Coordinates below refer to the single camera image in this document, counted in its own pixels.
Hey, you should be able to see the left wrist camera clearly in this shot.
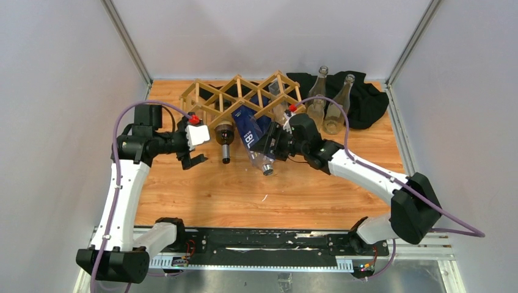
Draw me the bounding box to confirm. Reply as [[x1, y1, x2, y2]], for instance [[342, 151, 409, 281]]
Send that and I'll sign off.
[[186, 125, 211, 151]]

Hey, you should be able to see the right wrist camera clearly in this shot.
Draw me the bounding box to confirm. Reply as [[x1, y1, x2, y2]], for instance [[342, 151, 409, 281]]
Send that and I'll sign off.
[[282, 110, 296, 134]]

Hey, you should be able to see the blue labelled bottle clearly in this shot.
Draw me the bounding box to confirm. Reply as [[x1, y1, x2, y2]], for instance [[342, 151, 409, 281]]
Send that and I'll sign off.
[[232, 106, 274, 176]]

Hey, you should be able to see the clear bottle dark label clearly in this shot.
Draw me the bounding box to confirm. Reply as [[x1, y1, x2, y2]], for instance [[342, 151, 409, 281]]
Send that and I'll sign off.
[[323, 74, 356, 135]]

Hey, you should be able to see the black cloth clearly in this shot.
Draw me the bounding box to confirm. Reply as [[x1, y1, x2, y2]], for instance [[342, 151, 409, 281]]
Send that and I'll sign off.
[[285, 71, 390, 130]]

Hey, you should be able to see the clear glass bottle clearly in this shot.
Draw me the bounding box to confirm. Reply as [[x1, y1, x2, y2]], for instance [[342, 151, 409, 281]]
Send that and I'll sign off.
[[305, 65, 329, 132]]

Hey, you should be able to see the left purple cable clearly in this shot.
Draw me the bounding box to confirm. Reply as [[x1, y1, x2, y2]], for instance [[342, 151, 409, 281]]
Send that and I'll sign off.
[[89, 101, 199, 293]]

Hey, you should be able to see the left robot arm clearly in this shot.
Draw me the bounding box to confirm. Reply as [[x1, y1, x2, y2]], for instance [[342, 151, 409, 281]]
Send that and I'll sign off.
[[76, 101, 210, 284]]

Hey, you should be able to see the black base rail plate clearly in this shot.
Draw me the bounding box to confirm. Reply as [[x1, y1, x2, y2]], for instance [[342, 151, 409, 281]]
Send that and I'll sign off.
[[161, 227, 390, 272]]

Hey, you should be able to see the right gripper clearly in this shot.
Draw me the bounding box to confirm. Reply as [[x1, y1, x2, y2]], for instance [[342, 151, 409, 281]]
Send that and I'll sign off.
[[249, 121, 308, 162]]

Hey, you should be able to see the dark green wine bottle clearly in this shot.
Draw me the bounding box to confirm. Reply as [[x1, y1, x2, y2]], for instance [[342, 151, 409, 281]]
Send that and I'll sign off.
[[214, 121, 235, 164]]

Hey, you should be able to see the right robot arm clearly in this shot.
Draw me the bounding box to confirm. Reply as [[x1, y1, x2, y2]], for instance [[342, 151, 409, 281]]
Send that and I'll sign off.
[[251, 114, 440, 255]]

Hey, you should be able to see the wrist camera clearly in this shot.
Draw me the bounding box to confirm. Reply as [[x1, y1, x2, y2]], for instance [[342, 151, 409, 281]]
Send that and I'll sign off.
[[186, 125, 211, 151], [282, 110, 296, 134]]

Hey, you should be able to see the wooden wine rack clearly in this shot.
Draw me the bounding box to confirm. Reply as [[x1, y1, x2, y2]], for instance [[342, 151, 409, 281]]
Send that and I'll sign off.
[[179, 71, 305, 130]]

